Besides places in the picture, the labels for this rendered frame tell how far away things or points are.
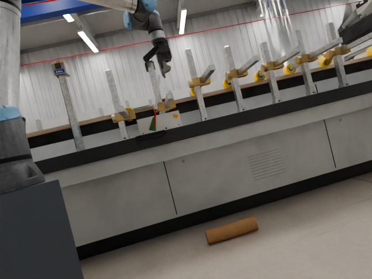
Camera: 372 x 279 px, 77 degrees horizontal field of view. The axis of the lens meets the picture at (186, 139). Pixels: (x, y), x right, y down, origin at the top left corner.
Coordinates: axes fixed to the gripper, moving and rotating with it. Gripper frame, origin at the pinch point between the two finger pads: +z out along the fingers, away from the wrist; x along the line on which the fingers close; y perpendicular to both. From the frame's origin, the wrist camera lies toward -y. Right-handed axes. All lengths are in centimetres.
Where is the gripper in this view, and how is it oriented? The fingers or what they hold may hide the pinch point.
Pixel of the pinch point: (163, 76)
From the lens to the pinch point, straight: 140.6
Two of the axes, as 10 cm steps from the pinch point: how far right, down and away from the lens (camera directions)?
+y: 9.6, -2.4, 1.3
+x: -1.3, 0.2, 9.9
